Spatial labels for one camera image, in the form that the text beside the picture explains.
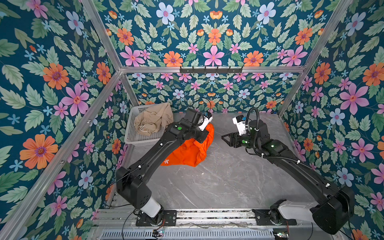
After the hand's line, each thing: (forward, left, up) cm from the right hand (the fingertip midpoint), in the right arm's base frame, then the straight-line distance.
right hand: (225, 134), depth 74 cm
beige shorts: (+29, +48, -19) cm, 59 cm away
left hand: (+3, +8, +1) cm, 9 cm away
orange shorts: (+1, +20, -20) cm, 28 cm away
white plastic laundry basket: (+14, +60, -20) cm, 65 cm away
